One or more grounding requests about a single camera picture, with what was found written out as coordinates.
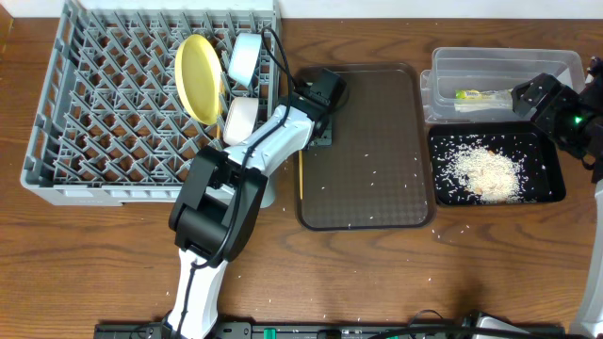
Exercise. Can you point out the green white snack wrapper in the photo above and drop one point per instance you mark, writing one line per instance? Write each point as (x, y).
(487, 95)

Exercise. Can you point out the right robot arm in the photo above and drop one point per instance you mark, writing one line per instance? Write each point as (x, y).
(586, 146)

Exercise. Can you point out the white bowl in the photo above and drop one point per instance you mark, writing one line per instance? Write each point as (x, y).
(240, 120)

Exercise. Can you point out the grey dish rack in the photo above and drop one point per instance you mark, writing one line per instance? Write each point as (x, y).
(110, 127)

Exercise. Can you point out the wooden chopstick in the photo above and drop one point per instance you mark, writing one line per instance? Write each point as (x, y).
(300, 168)
(222, 106)

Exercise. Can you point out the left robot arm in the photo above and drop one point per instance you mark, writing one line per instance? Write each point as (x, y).
(215, 212)

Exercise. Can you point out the brown serving tray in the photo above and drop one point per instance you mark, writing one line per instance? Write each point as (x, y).
(376, 174)

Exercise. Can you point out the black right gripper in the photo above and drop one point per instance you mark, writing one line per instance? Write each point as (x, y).
(562, 96)

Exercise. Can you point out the yellow plate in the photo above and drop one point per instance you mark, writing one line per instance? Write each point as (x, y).
(197, 73)

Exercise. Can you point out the clear plastic bin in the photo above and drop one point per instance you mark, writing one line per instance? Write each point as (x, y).
(483, 69)

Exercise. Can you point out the light blue bowl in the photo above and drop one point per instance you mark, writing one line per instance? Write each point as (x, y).
(244, 58)

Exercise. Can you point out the black waste tray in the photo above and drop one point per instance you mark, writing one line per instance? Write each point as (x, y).
(520, 140)

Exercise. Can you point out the pile of rice waste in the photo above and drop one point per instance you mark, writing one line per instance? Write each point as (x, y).
(488, 176)

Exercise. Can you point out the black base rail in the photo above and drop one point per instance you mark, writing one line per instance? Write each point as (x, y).
(427, 324)

